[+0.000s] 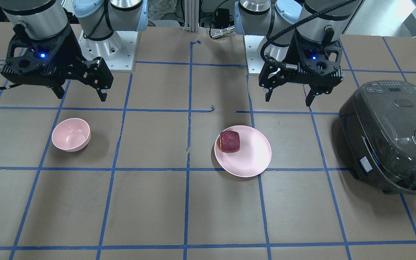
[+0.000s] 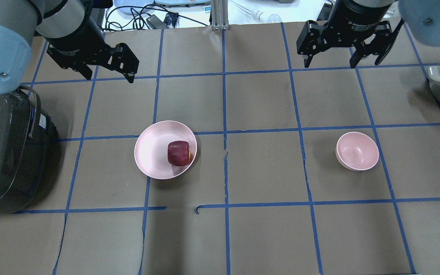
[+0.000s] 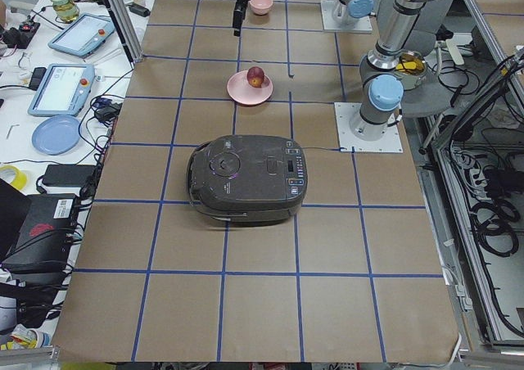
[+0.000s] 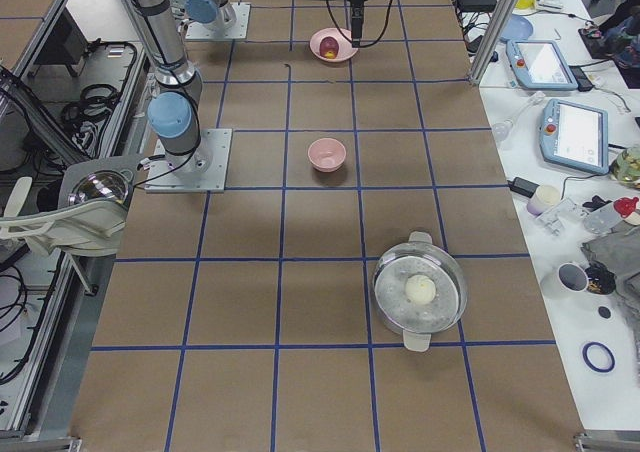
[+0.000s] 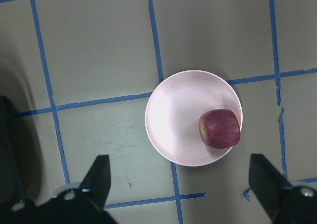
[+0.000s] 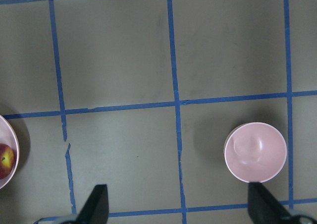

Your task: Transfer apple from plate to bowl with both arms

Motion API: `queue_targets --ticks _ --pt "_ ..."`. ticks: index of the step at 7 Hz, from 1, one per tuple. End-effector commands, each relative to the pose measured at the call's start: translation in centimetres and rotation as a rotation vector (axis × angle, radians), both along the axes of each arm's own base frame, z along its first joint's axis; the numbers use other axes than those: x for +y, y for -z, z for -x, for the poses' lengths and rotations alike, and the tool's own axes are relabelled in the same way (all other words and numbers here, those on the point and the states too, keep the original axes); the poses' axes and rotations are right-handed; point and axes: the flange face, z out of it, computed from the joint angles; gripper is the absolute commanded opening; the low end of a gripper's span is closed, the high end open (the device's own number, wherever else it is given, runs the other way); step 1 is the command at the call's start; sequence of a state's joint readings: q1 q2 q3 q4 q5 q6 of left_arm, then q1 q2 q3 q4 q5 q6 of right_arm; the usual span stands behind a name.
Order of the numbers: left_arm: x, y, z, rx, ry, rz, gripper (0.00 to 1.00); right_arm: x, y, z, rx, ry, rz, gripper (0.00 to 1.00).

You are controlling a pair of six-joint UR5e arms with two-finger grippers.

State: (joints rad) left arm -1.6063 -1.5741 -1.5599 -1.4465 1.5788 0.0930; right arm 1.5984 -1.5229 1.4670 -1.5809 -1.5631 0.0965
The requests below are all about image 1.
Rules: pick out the dark grey rice cooker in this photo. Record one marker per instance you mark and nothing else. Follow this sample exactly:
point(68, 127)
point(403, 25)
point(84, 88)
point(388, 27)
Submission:
point(379, 124)

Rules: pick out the aluminium frame post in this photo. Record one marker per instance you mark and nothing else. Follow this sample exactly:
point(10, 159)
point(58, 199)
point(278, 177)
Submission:
point(191, 15)

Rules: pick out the red apple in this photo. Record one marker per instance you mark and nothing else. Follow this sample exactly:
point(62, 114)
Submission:
point(230, 141)

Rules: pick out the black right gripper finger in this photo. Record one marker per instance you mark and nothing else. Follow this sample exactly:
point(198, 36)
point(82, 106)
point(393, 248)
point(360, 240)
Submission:
point(98, 76)
point(59, 91)

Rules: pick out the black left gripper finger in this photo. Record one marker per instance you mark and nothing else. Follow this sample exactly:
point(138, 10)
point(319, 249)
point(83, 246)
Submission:
point(269, 83)
point(316, 90)

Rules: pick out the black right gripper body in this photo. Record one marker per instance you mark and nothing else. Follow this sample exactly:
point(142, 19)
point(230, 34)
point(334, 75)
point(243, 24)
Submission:
point(71, 47)

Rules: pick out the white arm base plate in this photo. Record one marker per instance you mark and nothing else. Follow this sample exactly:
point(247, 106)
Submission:
point(118, 51)
point(253, 44)

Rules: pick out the pink bowl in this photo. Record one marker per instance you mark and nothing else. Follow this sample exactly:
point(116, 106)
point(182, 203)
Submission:
point(71, 135)

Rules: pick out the black power adapter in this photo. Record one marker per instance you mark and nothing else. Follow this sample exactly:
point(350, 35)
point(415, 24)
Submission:
point(221, 19)

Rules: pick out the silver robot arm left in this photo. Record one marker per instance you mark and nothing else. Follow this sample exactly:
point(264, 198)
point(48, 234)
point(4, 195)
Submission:
point(315, 20)

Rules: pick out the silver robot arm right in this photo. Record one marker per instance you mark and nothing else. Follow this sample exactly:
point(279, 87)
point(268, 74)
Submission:
point(99, 19)

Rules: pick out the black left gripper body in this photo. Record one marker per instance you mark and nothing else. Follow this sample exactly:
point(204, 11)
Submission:
point(290, 54)

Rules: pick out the pink plate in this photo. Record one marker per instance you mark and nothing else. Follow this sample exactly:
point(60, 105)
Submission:
point(253, 157)

